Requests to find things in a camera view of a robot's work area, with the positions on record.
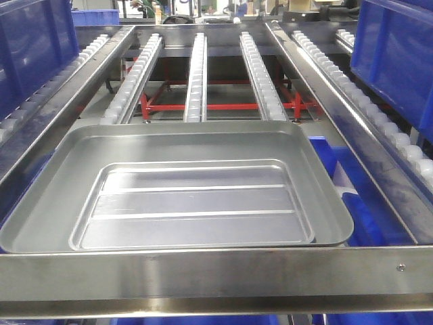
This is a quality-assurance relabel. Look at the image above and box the small silver ridged tray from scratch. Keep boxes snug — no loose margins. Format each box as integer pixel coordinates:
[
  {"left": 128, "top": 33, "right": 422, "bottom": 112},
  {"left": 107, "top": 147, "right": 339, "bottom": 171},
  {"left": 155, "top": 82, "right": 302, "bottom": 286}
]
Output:
[{"left": 70, "top": 159, "right": 315, "bottom": 251}]

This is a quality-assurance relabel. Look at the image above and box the large silver tray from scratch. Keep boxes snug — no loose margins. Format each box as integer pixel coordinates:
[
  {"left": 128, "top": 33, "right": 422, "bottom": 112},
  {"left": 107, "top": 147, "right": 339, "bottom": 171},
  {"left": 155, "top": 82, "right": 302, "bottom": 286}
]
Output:
[{"left": 1, "top": 121, "right": 354, "bottom": 253}]

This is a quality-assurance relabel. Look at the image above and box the blue bin below rack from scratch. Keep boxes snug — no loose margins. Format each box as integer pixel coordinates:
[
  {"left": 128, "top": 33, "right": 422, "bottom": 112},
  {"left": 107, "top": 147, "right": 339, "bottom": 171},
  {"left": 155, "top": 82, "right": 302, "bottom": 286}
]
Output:
[{"left": 310, "top": 136, "right": 413, "bottom": 246}]

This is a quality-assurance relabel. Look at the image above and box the blue bin upper right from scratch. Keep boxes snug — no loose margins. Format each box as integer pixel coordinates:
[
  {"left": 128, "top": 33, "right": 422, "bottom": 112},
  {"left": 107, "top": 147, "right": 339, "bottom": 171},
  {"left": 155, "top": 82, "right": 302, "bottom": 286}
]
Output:
[{"left": 350, "top": 1, "right": 432, "bottom": 140}]

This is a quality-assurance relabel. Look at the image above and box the blue bin upper left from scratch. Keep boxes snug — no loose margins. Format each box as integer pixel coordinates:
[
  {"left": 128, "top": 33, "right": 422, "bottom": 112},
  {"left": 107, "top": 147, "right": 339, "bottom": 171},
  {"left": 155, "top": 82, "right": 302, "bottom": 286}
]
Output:
[{"left": 1, "top": 1, "right": 78, "bottom": 118}]

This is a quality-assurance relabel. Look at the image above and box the middle roller rail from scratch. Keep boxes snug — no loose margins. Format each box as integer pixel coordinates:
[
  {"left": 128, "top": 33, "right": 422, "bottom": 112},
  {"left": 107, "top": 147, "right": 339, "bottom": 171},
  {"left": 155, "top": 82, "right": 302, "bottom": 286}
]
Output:
[{"left": 183, "top": 32, "right": 208, "bottom": 123}]

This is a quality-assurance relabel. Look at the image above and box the right centre roller rail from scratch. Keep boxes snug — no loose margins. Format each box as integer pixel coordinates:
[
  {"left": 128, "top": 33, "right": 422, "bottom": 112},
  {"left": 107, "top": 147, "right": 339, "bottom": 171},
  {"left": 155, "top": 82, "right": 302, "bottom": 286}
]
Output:
[{"left": 240, "top": 32, "right": 288, "bottom": 121}]

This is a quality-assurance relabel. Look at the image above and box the red metal floor frame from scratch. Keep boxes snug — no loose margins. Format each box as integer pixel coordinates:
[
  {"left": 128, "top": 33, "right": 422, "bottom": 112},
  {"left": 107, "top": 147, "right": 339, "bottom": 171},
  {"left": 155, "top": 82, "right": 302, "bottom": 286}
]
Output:
[{"left": 139, "top": 60, "right": 323, "bottom": 120}]

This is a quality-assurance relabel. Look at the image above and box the left centre roller rail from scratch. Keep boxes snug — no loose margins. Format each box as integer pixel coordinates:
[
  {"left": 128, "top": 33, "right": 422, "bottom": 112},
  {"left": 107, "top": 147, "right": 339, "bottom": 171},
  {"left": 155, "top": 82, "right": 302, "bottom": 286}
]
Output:
[{"left": 99, "top": 33, "right": 162, "bottom": 125}]

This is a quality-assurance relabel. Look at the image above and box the far right roller rail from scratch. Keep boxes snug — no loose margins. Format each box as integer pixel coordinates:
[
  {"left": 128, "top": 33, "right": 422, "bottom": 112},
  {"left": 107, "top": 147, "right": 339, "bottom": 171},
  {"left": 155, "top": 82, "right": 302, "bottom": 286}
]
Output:
[{"left": 292, "top": 30, "right": 432, "bottom": 187}]

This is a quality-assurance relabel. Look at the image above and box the stainless steel rack frame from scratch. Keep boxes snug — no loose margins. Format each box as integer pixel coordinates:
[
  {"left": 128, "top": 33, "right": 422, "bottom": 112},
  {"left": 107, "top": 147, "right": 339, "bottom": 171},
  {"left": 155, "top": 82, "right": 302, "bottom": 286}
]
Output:
[{"left": 1, "top": 22, "right": 432, "bottom": 318}]

